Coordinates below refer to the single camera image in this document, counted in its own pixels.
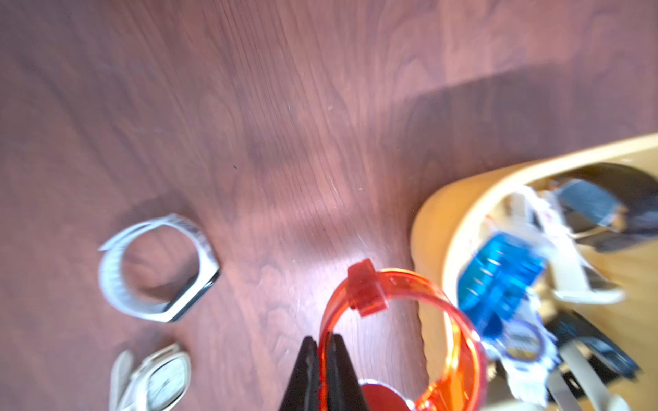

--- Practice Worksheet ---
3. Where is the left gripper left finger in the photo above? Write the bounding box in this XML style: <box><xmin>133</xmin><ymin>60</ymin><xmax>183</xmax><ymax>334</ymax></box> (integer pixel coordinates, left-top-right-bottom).
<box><xmin>279</xmin><ymin>336</ymin><xmax>320</xmax><ymax>411</ymax></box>

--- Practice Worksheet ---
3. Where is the clear white watch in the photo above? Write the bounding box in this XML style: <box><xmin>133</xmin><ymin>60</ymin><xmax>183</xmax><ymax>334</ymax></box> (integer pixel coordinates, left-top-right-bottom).
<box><xmin>484</xmin><ymin>296</ymin><xmax>559</xmax><ymax>407</ymax></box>

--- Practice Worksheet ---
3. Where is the white band watch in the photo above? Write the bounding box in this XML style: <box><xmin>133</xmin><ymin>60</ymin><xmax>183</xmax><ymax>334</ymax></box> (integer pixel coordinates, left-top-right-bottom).
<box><xmin>99</xmin><ymin>213</ymin><xmax>220</xmax><ymax>323</ymax></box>

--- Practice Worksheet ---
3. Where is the blue transparent watch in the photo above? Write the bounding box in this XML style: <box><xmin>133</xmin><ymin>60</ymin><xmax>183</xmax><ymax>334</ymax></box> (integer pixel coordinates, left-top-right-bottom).
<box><xmin>458</xmin><ymin>231</ymin><xmax>547</xmax><ymax>340</ymax></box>

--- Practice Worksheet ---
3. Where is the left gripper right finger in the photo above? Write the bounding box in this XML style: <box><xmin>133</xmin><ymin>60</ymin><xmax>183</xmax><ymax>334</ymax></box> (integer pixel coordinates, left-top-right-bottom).
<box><xmin>325</xmin><ymin>334</ymin><xmax>370</xmax><ymax>411</ymax></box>

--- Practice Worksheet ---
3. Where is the pink orange watch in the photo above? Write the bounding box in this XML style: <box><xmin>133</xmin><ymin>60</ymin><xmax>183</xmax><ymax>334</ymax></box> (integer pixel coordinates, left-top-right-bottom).
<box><xmin>508</xmin><ymin>186</ymin><xmax>626</xmax><ymax>305</ymax></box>

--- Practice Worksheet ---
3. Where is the yellow rectangular tray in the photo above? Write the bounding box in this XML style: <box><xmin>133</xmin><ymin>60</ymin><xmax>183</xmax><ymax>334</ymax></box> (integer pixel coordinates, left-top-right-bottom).
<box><xmin>411</xmin><ymin>135</ymin><xmax>657</xmax><ymax>410</ymax></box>

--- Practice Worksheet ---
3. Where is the red transparent watch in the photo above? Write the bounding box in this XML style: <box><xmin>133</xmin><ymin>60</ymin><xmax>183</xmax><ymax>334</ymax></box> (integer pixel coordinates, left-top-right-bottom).
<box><xmin>319</xmin><ymin>259</ymin><xmax>487</xmax><ymax>410</ymax></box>

